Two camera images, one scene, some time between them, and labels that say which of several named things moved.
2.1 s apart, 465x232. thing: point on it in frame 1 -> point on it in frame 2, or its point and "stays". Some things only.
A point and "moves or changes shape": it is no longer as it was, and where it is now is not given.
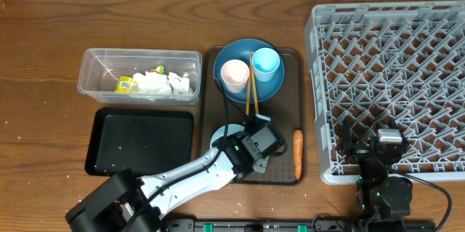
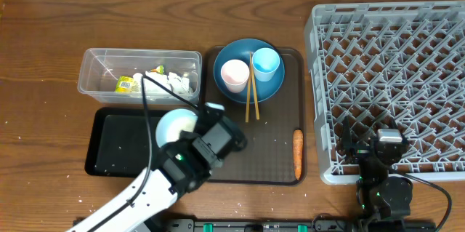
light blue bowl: (220, 133) moves or changes shape
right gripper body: (362, 151) stays
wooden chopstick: (253, 84) stays
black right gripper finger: (347, 143) stays
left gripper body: (262, 168) -> (192, 140)
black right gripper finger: (397, 126) stays
